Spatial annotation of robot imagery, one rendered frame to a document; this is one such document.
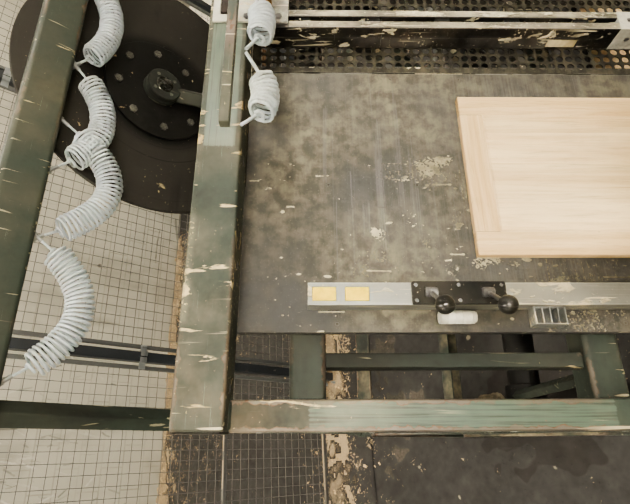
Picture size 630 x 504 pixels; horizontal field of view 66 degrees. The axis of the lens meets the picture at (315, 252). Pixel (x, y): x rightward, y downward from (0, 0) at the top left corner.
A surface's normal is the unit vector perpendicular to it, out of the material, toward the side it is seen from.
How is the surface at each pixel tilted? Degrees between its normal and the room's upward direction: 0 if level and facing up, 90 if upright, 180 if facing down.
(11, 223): 90
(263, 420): 51
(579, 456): 0
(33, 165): 90
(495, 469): 0
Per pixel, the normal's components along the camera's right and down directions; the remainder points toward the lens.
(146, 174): 0.64, -0.29
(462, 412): 0.01, -0.37
